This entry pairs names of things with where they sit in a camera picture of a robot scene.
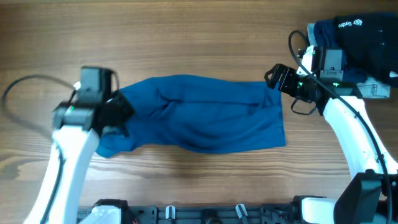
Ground right black cable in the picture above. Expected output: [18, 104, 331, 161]
[288, 30, 393, 224]

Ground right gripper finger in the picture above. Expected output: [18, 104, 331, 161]
[264, 74, 280, 89]
[265, 63, 288, 77]

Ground blue t-shirt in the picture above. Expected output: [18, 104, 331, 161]
[96, 75, 286, 158]

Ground black garment with white logo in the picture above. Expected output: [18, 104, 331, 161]
[333, 12, 397, 88]

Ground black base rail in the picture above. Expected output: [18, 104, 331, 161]
[77, 198, 343, 224]

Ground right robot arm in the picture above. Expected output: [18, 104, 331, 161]
[264, 45, 397, 223]

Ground left black cable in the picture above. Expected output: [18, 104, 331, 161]
[1, 74, 77, 224]

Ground navy blue folded garment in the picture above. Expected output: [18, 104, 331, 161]
[313, 20, 368, 83]

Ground light grey denim shorts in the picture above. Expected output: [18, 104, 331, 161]
[307, 23, 391, 99]

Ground black cable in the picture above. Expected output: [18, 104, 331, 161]
[1, 74, 77, 224]
[288, 30, 393, 224]

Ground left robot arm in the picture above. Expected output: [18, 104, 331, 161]
[25, 66, 134, 223]

